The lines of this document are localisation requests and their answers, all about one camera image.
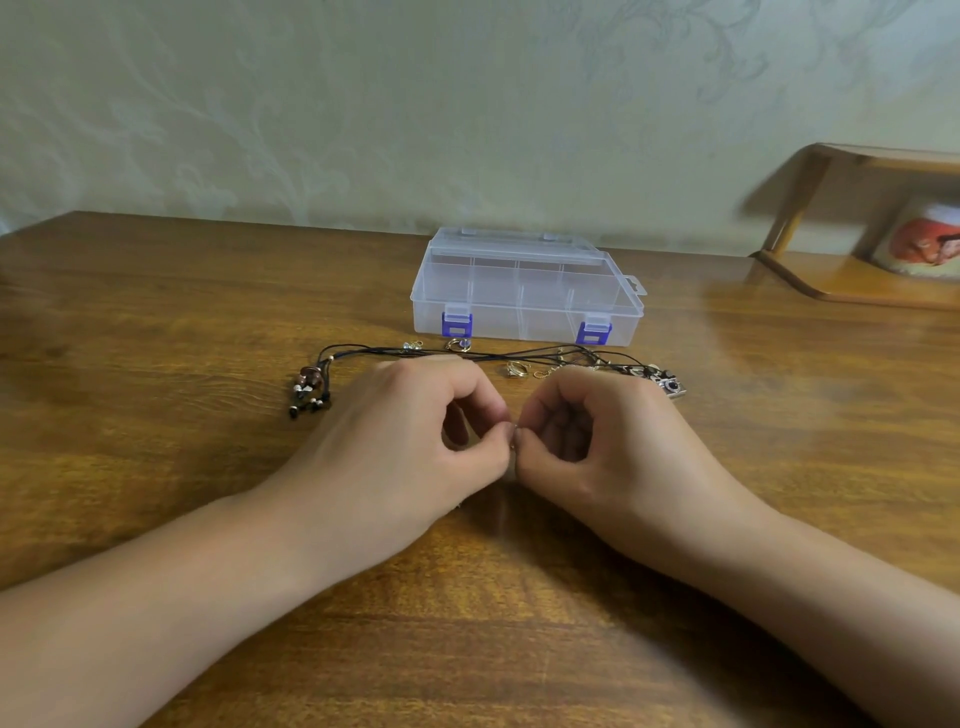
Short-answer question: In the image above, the person's right hand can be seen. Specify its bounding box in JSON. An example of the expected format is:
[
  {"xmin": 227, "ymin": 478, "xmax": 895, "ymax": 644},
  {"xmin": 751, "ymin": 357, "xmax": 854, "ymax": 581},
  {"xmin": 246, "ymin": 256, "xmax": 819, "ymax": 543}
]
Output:
[{"xmin": 511, "ymin": 366, "xmax": 782, "ymax": 584}]

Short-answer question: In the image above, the person's left hand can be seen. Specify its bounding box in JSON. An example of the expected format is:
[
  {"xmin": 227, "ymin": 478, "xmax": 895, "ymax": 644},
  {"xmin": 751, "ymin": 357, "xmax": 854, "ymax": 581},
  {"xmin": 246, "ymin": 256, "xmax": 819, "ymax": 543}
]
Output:
[{"xmin": 255, "ymin": 355, "xmax": 515, "ymax": 587}]

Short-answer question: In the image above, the clear plastic organizer box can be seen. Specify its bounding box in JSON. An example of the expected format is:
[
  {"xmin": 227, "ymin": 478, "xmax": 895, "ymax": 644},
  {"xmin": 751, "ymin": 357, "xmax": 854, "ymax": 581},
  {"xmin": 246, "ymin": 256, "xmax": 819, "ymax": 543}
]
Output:
[{"xmin": 411, "ymin": 226, "xmax": 648, "ymax": 348}]

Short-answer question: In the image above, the person's right forearm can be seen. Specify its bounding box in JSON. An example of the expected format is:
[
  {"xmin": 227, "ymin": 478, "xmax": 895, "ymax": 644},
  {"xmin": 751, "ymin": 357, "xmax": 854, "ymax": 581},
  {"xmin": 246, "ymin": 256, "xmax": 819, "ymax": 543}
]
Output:
[{"xmin": 697, "ymin": 510, "xmax": 960, "ymax": 728}]

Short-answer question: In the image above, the person's left forearm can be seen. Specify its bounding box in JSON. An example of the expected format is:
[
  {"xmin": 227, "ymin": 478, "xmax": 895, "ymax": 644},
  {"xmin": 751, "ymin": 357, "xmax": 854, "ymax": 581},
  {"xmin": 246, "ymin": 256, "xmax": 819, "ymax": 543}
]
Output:
[{"xmin": 0, "ymin": 492, "xmax": 344, "ymax": 728}]

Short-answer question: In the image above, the wooden shelf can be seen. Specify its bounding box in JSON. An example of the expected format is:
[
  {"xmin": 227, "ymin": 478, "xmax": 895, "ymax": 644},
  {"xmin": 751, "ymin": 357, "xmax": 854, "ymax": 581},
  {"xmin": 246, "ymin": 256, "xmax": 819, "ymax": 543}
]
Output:
[{"xmin": 750, "ymin": 142, "xmax": 960, "ymax": 311}]

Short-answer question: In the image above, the white printed mug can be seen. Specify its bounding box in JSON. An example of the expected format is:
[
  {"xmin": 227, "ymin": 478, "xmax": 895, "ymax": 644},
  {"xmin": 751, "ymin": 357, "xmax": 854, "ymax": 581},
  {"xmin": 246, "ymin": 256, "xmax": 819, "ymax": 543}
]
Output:
[{"xmin": 870, "ymin": 196, "xmax": 960, "ymax": 279}]

